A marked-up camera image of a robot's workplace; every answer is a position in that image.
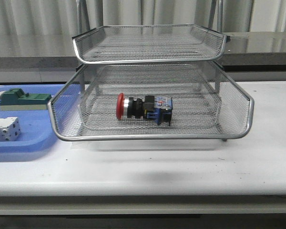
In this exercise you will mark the red emergency stop button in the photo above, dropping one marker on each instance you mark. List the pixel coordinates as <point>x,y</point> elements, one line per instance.
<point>156,108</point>

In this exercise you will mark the blue plastic tray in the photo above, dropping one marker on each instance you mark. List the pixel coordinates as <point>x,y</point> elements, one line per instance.
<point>36,130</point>

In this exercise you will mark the grey stone counter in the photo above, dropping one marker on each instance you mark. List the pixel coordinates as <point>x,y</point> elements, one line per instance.
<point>249,56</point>

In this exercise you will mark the white circuit breaker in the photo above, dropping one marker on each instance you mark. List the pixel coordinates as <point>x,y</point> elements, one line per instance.
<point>10,129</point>

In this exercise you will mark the silver rack frame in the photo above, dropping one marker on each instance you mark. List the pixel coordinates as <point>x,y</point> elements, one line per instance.
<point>214,23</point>

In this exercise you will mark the green white switch module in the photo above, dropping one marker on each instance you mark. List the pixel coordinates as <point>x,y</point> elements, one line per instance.
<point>16,99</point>

